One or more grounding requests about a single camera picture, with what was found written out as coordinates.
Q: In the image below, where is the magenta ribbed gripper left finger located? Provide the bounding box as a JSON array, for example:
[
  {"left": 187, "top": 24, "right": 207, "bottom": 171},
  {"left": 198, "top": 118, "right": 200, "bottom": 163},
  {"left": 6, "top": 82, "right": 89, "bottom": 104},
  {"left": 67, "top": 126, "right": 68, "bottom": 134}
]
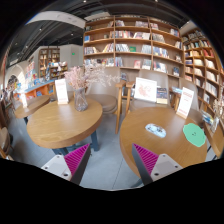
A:
[{"left": 42, "top": 144, "right": 91, "bottom": 185}]

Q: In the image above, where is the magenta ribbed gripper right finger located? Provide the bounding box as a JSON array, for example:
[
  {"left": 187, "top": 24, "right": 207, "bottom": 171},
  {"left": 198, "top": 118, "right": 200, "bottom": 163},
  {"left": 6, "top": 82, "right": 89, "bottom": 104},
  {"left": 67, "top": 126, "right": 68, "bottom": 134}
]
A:
[{"left": 132, "top": 144, "right": 182, "bottom": 185}]

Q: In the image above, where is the patterned computer mouse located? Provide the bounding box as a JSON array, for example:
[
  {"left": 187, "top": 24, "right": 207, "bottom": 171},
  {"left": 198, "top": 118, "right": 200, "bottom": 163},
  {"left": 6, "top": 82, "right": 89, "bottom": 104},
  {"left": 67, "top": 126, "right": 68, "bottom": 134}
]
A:
[{"left": 145, "top": 123, "right": 166, "bottom": 138}]

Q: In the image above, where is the green mouse pad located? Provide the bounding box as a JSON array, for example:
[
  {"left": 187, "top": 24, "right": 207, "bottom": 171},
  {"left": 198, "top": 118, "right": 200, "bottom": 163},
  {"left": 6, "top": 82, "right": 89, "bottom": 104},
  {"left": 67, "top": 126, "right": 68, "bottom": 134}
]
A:
[{"left": 183, "top": 123, "right": 206, "bottom": 147}]

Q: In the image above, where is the round wooden table right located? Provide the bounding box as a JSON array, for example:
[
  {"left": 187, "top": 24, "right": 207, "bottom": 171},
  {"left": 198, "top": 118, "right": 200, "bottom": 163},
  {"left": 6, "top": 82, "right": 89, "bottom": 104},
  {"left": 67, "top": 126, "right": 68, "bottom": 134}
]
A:
[{"left": 120, "top": 107, "right": 207, "bottom": 176}]

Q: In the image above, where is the round wooden table left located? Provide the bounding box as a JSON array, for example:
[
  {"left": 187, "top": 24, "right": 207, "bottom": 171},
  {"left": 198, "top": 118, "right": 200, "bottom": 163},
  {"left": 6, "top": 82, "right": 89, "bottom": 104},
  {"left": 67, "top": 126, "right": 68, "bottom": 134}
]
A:
[{"left": 27, "top": 99, "right": 102, "bottom": 149}]

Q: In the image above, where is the white sign card right table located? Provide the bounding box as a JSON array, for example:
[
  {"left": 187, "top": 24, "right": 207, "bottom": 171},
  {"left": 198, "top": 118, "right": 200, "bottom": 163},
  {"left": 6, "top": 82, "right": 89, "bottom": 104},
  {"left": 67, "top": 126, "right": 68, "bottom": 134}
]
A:
[{"left": 176, "top": 88, "right": 194, "bottom": 119}]

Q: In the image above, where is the white sign card table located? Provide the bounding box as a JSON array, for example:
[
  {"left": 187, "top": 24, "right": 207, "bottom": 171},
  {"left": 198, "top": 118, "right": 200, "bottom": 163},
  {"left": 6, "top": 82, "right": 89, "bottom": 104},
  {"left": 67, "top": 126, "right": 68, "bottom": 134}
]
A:
[
  {"left": 55, "top": 79, "right": 69, "bottom": 104},
  {"left": 176, "top": 88, "right": 194, "bottom": 119}
]

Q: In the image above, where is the small dark book display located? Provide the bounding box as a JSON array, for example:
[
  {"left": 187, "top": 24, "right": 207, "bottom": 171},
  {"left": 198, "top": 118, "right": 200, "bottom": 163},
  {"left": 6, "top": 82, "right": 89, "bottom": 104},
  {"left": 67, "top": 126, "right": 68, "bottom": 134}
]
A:
[{"left": 156, "top": 88, "right": 168, "bottom": 104}]

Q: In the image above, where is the small round wooden side table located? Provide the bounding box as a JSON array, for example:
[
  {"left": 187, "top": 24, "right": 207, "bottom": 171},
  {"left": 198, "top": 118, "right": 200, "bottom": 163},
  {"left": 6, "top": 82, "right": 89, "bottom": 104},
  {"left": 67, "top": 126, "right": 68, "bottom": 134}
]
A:
[{"left": 15, "top": 95, "right": 50, "bottom": 123}]

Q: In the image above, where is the white framed picture board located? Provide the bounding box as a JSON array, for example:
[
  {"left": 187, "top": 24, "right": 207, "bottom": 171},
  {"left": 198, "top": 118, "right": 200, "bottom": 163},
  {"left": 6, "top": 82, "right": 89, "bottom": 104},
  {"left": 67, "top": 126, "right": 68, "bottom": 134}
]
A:
[{"left": 134, "top": 77, "right": 157, "bottom": 102}]

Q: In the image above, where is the white sign card left table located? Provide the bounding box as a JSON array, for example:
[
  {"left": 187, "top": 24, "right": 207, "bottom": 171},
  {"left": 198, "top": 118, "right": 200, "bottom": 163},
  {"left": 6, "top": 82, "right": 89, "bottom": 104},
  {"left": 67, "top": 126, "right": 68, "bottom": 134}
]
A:
[{"left": 55, "top": 79, "right": 69, "bottom": 104}]

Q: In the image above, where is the orange blue display counter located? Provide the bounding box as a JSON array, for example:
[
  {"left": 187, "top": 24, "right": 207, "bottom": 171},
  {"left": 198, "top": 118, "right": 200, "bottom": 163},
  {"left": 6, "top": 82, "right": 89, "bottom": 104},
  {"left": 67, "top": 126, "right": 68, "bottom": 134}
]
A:
[{"left": 14, "top": 80, "right": 55, "bottom": 99}]

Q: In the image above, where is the wooden chair beige cushion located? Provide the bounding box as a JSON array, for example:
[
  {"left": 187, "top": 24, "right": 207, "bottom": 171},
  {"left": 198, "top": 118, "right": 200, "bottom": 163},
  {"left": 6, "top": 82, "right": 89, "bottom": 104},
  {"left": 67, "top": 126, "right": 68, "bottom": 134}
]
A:
[{"left": 86, "top": 67, "right": 126, "bottom": 133}]

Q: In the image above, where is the glass vase with pink flowers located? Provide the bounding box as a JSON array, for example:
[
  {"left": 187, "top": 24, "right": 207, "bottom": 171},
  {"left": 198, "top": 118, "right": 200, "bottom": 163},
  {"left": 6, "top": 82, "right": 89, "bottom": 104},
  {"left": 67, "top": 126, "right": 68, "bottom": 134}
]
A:
[{"left": 63, "top": 64, "right": 119, "bottom": 113}]

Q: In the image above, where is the distant wooden bookshelf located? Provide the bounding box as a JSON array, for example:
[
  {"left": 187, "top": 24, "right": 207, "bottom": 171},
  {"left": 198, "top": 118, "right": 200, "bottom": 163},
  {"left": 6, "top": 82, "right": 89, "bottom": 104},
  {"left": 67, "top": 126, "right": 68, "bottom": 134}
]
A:
[{"left": 39, "top": 47, "right": 68, "bottom": 80}]

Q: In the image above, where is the right side wooden bookshelf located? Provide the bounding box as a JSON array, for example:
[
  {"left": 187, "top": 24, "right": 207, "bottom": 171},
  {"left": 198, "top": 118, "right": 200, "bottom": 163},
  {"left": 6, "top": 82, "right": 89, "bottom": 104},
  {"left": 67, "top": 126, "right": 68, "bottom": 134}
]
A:
[{"left": 182, "top": 28, "right": 224, "bottom": 116}]

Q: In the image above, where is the large wooden bookshelf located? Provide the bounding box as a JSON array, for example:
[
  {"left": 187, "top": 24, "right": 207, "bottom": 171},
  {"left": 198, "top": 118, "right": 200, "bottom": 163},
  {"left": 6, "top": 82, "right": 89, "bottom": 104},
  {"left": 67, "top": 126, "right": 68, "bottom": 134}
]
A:
[{"left": 83, "top": 15, "right": 184, "bottom": 78}]

